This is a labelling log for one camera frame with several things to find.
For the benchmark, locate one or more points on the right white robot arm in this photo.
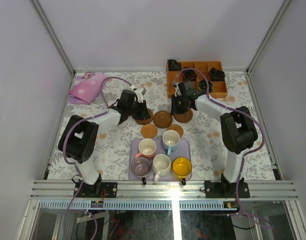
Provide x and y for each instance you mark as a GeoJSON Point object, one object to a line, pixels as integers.
{"type": "Point", "coordinates": [237, 125]}

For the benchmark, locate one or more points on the dark brown middle saucer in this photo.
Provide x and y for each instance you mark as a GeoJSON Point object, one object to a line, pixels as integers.
{"type": "Point", "coordinates": [162, 119]}

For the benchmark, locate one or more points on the pink folded cloth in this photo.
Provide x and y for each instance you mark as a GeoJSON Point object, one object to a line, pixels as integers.
{"type": "Point", "coordinates": [87, 89]}

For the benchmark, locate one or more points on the blue slotted cable duct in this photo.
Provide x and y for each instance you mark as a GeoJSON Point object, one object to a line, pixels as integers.
{"type": "Point", "coordinates": [209, 205]}

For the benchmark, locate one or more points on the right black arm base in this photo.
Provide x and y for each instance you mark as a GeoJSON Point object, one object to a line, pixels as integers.
{"type": "Point", "coordinates": [225, 190]}

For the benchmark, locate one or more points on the lilac plastic tray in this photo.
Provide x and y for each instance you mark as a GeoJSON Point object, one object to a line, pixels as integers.
{"type": "Point", "coordinates": [182, 150]}

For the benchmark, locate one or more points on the orange compartment box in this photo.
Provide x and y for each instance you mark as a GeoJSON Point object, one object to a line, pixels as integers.
{"type": "Point", "coordinates": [197, 72]}

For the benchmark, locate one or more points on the dark brown right saucer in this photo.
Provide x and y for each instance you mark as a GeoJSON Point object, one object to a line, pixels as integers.
{"type": "Point", "coordinates": [185, 117]}

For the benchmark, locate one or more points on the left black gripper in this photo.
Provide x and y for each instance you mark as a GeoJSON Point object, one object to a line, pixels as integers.
{"type": "Point", "coordinates": [139, 110]}

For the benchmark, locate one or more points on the yellow glass cup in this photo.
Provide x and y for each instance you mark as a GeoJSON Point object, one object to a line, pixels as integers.
{"type": "Point", "coordinates": [181, 168]}

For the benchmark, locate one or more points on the purple mug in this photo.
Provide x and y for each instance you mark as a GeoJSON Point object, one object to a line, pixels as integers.
{"type": "Point", "coordinates": [142, 168]}

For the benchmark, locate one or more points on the cream white mug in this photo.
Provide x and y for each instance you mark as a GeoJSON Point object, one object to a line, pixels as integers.
{"type": "Point", "coordinates": [161, 166]}

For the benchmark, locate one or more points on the black bundle far left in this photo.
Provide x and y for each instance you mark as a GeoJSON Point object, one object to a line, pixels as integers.
{"type": "Point", "coordinates": [173, 65]}

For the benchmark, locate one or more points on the aluminium front rail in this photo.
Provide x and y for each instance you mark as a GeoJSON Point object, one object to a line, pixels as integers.
{"type": "Point", "coordinates": [260, 190]}

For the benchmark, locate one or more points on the black bundle right compartment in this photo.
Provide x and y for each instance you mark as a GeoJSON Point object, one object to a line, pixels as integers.
{"type": "Point", "coordinates": [216, 75]}

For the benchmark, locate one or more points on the pink mug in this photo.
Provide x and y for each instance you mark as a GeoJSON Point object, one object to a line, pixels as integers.
{"type": "Point", "coordinates": [147, 148]}

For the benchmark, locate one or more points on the dark brown saucer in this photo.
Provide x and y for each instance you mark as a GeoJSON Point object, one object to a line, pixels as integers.
{"type": "Point", "coordinates": [185, 117]}
{"type": "Point", "coordinates": [162, 119]}
{"type": "Point", "coordinates": [146, 121]}

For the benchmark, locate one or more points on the light wooden coaster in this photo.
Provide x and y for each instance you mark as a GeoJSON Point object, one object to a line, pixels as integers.
{"type": "Point", "coordinates": [177, 128]}
{"type": "Point", "coordinates": [149, 131]}

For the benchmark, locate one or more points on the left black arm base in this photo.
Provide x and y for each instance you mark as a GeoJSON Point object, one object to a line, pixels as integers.
{"type": "Point", "coordinates": [99, 190]}

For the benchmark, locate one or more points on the light blue mug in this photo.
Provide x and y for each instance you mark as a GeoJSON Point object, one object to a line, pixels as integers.
{"type": "Point", "coordinates": [170, 140]}

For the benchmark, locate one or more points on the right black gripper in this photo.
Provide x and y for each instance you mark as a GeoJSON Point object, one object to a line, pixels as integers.
{"type": "Point", "coordinates": [174, 109]}

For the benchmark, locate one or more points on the dark brown left saucer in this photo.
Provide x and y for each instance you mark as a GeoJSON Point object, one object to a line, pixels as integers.
{"type": "Point", "coordinates": [146, 121]}

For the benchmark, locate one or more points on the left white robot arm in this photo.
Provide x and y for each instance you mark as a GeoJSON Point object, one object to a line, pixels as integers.
{"type": "Point", "coordinates": [78, 139]}

